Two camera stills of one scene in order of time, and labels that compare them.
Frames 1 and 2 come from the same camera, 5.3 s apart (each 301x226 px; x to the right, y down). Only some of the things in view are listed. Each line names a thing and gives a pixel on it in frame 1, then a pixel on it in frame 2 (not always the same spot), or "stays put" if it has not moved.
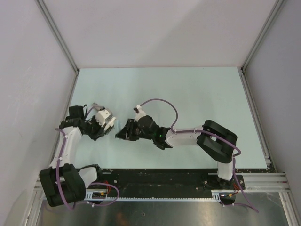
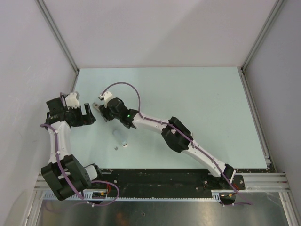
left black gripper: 99,132 → 84,119
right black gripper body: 140,133 → 108,114
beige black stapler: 100,108 stays put
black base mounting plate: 171,179 stays put
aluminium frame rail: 276,181 stays put
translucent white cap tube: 118,125 → 122,137
